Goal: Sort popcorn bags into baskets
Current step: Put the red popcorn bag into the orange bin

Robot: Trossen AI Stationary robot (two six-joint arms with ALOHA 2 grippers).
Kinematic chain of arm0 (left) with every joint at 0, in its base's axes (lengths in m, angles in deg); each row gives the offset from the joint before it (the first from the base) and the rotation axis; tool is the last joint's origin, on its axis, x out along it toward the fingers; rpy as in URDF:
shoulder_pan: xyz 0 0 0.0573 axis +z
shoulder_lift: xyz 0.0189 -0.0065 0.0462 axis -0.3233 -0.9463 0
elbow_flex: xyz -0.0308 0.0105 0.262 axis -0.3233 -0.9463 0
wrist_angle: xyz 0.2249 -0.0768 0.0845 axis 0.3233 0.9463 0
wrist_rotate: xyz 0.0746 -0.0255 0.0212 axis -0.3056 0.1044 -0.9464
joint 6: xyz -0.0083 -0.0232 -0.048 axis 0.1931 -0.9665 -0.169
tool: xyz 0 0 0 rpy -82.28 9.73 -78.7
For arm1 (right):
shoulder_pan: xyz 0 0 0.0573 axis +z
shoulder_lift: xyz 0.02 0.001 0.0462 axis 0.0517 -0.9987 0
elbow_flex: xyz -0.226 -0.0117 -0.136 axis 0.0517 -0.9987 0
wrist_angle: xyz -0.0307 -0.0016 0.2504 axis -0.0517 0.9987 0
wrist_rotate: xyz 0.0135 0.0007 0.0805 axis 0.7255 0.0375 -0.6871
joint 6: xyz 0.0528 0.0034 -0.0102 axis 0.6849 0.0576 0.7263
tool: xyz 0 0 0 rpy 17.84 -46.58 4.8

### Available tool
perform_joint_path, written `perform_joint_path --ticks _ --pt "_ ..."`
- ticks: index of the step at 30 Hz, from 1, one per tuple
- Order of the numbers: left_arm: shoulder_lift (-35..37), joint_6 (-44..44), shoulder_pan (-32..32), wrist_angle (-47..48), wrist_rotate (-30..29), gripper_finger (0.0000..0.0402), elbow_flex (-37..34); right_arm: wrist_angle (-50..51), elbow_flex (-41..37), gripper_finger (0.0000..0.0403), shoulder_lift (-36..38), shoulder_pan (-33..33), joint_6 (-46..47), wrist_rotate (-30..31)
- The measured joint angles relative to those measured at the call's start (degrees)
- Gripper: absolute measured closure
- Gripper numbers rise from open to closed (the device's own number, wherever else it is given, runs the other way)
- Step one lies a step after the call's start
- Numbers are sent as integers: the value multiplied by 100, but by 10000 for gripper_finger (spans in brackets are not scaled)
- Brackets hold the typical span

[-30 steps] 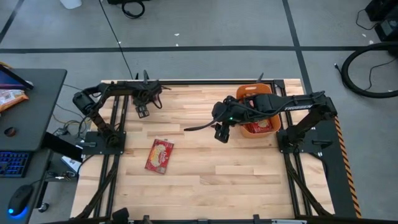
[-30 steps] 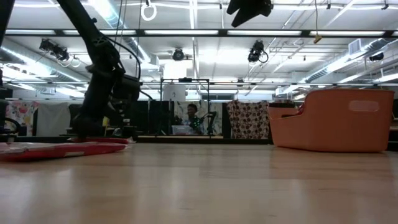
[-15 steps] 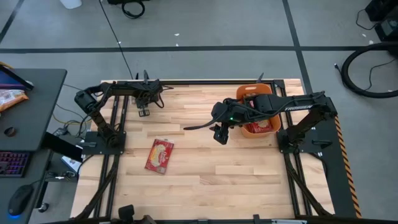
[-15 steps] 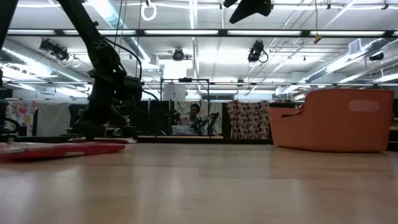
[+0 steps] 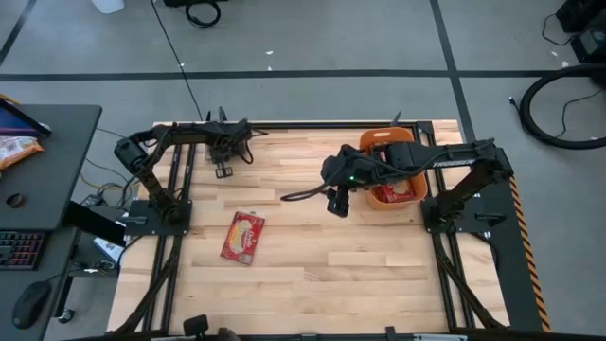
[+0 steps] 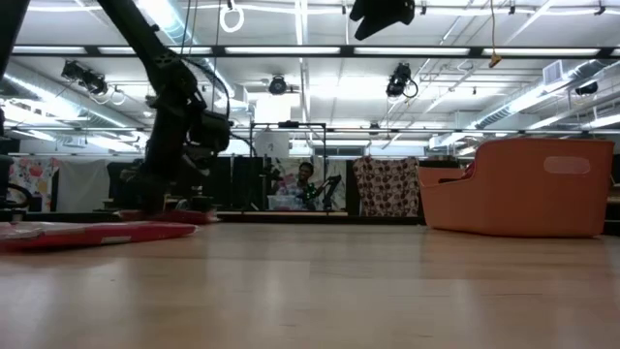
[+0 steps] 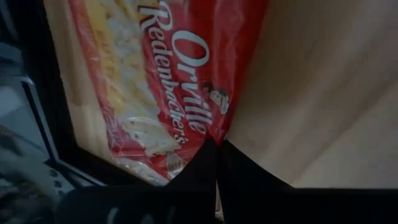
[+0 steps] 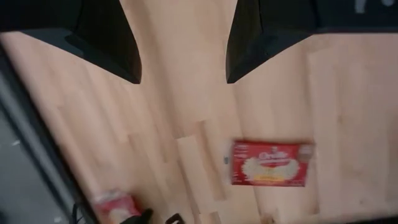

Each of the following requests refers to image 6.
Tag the clear plastic bin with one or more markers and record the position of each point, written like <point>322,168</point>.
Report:
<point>283,202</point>

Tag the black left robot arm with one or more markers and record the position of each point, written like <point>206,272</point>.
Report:
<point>145,39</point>

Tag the orange plastic basket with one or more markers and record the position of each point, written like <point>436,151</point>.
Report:
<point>523,203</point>

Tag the black partition panel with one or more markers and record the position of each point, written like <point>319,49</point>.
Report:
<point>237,179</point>

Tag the white vent grille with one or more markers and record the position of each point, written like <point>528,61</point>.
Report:
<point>552,72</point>

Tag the red popcorn bag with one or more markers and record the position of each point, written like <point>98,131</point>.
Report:
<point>97,236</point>
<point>189,216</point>
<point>469,170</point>

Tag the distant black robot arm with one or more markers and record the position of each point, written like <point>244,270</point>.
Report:
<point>329,186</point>

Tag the black aluminium rig frame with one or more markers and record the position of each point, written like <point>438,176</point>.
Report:
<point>315,219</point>

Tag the black beam with light strips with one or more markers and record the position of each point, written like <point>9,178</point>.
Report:
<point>346,50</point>

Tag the white board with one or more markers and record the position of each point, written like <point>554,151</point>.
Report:
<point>271,144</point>

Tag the floral patterned cloth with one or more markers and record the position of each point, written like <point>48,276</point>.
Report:
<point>34,179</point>
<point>340,167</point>

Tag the brown dotted cloth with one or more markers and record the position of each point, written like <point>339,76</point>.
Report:
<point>387,186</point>

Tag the black hanging camera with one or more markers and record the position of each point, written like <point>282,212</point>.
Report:
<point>84,77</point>
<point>587,88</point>
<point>398,80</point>
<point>277,85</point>

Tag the grey cloth backdrop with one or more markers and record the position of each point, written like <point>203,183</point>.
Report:
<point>82,184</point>

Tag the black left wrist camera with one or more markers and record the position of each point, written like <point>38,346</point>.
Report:
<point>213,131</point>

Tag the person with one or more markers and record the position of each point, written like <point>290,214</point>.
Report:
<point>302,181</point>

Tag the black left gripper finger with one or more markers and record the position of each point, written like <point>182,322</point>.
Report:
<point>198,189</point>
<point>152,194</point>

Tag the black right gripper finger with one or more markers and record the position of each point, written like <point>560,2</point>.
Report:
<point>365,26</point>

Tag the distant black rig frame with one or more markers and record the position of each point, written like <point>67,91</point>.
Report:
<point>288,124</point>

